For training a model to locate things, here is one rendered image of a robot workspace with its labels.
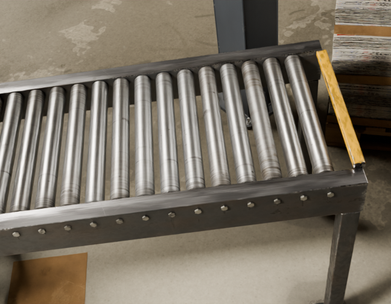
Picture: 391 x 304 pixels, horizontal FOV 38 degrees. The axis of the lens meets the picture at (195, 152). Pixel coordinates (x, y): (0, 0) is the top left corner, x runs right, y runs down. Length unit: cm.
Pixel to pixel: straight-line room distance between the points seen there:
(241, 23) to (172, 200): 106
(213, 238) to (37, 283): 70
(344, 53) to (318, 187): 87
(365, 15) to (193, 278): 112
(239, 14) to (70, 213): 115
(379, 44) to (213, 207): 102
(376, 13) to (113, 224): 116
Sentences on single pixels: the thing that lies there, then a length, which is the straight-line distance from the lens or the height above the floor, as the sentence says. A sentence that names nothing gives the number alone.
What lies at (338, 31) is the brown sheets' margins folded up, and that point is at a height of 62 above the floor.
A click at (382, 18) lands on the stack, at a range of 210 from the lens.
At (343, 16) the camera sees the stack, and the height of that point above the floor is 68.
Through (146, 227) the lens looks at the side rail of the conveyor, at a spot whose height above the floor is 73.
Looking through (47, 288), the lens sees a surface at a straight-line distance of 232.
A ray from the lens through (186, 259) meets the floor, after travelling 224.
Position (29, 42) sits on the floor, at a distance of 340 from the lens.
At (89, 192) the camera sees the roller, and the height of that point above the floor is 80.
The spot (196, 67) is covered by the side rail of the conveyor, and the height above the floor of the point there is 80.
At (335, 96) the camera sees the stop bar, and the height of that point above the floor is 82.
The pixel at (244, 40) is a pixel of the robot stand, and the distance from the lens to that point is 233.
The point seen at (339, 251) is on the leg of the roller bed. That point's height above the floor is 49.
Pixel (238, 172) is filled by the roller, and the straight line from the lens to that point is 145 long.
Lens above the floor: 193
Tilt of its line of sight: 49 degrees down
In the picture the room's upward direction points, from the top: 10 degrees counter-clockwise
